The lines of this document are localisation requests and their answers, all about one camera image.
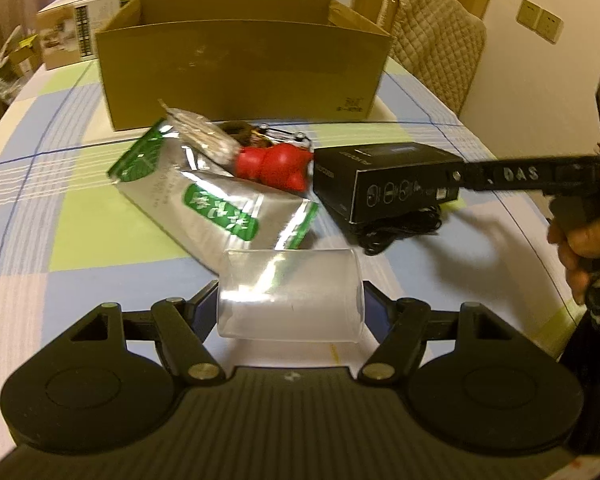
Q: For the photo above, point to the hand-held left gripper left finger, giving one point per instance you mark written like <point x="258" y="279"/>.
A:
<point x="206" y="307"/>

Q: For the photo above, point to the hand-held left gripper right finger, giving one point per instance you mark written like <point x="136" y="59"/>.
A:
<point x="375" y="306"/>

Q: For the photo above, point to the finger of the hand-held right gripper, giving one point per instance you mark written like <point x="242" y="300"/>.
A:
<point x="472" y="177"/>

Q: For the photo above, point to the clear plastic cup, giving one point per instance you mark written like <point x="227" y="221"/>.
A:
<point x="290" y="310"/>

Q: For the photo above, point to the black product box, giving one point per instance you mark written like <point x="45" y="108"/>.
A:
<point x="380" y="180"/>

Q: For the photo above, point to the red toy figurine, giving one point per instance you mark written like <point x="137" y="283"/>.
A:
<point x="270" y="162"/>

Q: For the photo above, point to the clear bag of cotton swabs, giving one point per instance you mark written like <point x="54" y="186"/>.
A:
<point x="205" y="135"/>

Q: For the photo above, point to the brown cardboard box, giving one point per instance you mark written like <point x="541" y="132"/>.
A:
<point x="240" y="70"/>

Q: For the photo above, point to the person's right hand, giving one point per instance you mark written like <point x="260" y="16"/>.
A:
<point x="590" y="245"/>

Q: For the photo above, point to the silver green foil bag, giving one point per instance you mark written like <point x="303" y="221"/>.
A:
<point x="180" y="195"/>

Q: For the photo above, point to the chair with quilted cover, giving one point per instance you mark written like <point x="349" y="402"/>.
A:
<point x="435" y="35"/>

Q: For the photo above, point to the small brown object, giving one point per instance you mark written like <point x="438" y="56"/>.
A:
<point x="241" y="132"/>

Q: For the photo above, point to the shiny metal object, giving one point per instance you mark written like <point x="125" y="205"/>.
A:
<point x="285" y="136"/>

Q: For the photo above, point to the crumpled plastic bag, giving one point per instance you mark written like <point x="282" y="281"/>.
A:
<point x="10" y="65"/>

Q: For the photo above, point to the white appliance box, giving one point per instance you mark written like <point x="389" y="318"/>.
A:
<point x="65" y="25"/>

